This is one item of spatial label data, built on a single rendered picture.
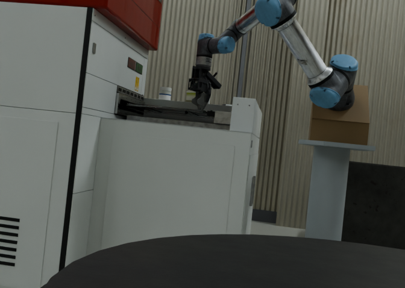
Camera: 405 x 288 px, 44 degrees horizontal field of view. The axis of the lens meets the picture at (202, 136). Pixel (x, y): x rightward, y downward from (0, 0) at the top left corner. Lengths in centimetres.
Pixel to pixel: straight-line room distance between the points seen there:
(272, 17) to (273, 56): 339
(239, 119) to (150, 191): 47
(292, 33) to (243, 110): 36
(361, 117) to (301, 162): 286
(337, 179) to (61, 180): 116
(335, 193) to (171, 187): 73
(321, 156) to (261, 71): 315
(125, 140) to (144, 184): 20
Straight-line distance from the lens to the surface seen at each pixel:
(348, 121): 224
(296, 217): 513
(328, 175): 224
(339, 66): 214
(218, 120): 222
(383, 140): 535
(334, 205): 226
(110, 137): 208
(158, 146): 201
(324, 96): 206
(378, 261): 35
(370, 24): 548
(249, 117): 203
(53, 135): 194
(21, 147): 200
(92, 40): 196
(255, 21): 225
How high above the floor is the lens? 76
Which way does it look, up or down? 1 degrees up
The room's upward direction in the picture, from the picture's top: 6 degrees clockwise
